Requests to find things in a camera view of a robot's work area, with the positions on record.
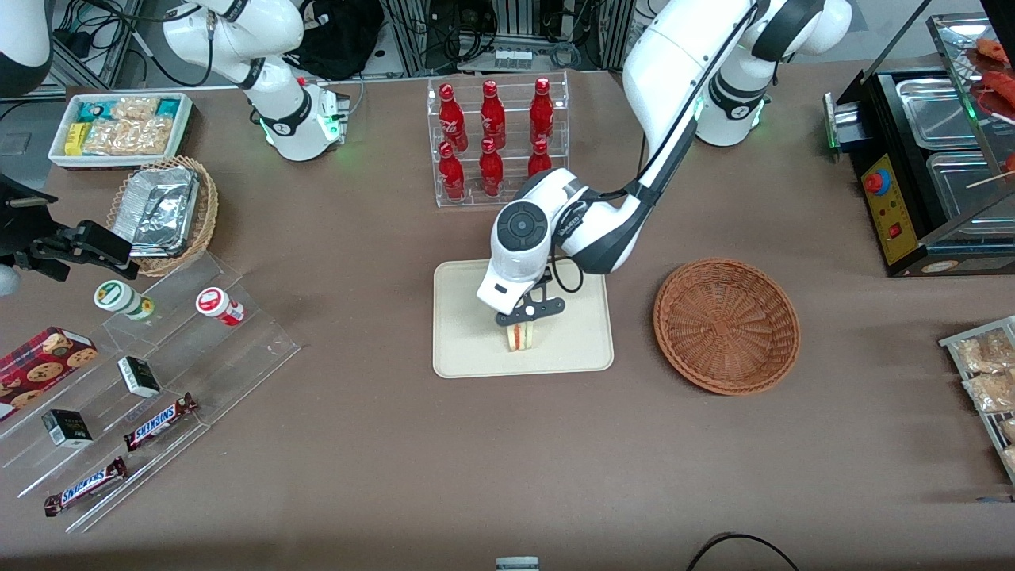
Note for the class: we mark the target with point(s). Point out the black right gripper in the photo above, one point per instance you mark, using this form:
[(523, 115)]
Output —
[(26, 224)]

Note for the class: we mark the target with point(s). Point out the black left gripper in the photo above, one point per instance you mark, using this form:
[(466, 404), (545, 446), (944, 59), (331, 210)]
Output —
[(546, 277)]

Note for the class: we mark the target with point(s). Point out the triangle sandwich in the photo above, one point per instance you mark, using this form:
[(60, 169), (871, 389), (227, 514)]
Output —
[(523, 337)]

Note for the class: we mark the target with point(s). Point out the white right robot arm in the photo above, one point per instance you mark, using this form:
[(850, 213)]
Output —
[(281, 119)]

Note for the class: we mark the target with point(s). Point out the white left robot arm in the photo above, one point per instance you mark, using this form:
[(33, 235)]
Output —
[(674, 47)]

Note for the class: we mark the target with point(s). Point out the beige plastic tray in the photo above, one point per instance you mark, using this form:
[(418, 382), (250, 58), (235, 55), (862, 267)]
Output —
[(579, 341)]

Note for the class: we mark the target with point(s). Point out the light wicker basket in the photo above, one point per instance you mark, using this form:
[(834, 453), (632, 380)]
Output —
[(206, 214)]

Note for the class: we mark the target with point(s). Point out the round brown wicker basket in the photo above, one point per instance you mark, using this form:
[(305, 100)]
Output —
[(725, 329)]

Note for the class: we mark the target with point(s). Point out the metal snack tray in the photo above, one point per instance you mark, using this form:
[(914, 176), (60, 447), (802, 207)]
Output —
[(951, 345)]

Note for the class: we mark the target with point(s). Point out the white bottle green cap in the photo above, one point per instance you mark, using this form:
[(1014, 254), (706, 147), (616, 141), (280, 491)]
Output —
[(119, 297)]

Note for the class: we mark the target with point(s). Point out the stack of foil containers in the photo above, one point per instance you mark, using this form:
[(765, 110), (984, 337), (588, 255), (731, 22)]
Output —
[(155, 210)]

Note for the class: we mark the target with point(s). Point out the white snack bin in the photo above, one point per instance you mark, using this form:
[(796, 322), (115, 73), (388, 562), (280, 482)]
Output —
[(59, 155)]

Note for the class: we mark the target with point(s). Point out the yellow snack packet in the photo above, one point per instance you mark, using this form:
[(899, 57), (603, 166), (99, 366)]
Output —
[(75, 139)]

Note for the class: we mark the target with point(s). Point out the clear rice cracker bag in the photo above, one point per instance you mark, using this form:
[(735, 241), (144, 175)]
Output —
[(136, 107), (127, 136)]

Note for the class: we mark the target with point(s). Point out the clear acrylic bottle rack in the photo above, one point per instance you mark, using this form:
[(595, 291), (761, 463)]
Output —
[(515, 194)]

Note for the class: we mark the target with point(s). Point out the white bottle red cap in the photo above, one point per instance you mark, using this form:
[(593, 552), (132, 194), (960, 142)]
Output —
[(218, 305)]

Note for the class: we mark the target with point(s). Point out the green snack packet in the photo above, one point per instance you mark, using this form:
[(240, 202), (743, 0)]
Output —
[(91, 111)]

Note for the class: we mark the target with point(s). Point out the red cookie box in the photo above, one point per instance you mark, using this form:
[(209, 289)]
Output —
[(40, 365)]

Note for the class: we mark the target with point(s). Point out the small black carton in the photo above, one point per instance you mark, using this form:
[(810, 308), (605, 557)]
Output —
[(67, 428), (139, 377)]

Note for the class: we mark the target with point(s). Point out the red cola bottle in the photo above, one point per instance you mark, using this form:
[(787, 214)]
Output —
[(492, 111), (451, 173), (539, 161), (491, 168), (541, 107), (452, 115)]

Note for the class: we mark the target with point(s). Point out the teal snack packet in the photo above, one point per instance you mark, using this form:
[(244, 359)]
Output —
[(167, 107)]

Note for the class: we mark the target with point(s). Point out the clear acrylic stepped display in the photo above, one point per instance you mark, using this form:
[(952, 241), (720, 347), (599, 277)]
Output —
[(238, 349)]

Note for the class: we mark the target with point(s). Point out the Snickers chocolate bar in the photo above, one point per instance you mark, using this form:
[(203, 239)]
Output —
[(86, 486), (158, 422)]

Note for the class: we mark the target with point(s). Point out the small grey object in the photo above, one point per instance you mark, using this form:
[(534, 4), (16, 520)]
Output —
[(517, 564)]

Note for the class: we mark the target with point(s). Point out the white power strip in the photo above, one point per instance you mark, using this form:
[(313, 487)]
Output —
[(512, 58)]

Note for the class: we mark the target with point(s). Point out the black bag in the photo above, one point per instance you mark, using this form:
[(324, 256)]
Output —
[(345, 36)]

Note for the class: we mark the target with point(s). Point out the red emergency stop button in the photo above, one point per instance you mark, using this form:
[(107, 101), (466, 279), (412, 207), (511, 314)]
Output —
[(876, 183)]

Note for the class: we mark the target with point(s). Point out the black food warmer machine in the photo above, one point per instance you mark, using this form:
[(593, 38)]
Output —
[(896, 206)]

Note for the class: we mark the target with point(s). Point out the steel warmer pan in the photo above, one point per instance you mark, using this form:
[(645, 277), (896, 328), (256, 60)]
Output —
[(963, 186), (940, 111)]

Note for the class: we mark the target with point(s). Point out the clear fried snack bag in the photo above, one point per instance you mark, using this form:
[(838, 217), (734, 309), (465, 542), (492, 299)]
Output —
[(991, 392), (983, 353)]

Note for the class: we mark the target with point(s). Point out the red sausages on skewers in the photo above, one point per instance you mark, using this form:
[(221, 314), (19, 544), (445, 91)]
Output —
[(1001, 83)]

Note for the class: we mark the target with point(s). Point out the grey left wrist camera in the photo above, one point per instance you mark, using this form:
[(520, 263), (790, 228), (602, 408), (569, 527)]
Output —
[(498, 295)]

